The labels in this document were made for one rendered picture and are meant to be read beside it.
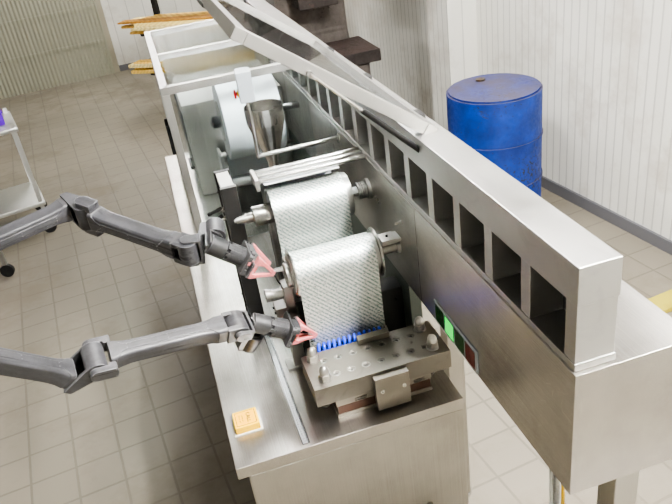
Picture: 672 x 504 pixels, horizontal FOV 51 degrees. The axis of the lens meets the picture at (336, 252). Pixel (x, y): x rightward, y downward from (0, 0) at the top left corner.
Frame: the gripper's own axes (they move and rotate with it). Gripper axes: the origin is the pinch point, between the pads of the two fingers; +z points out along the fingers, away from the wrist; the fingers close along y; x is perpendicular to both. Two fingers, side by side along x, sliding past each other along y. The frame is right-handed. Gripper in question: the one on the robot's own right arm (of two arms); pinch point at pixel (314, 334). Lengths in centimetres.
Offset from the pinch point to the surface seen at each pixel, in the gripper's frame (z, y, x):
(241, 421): -15.8, 11.1, -25.7
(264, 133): -14, -72, 36
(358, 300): 8.8, 0.2, 13.9
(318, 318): -0.9, 0.3, 5.6
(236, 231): -23.0, -32.9, 12.7
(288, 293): -9.6, -7.0, 7.9
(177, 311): 12, -207, -115
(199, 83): -36, -102, 40
